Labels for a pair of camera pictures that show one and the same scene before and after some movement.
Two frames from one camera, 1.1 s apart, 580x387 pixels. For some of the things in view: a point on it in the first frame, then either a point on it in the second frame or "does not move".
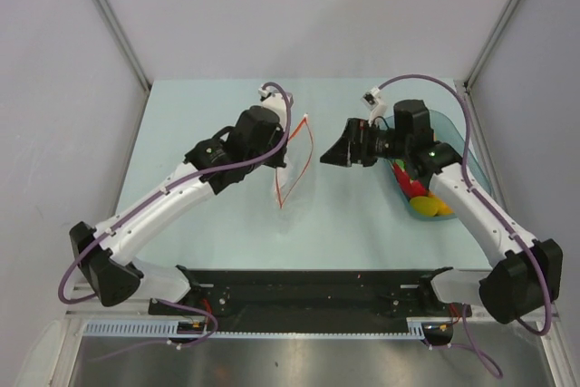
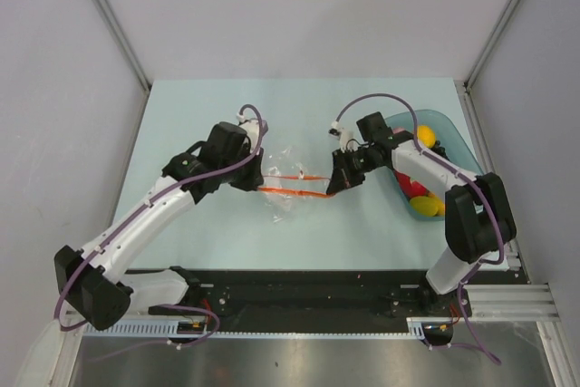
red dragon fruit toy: (413, 188) does not move
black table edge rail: (308, 299) does not move
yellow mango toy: (423, 206) does not move
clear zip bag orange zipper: (289, 175) to (291, 180)
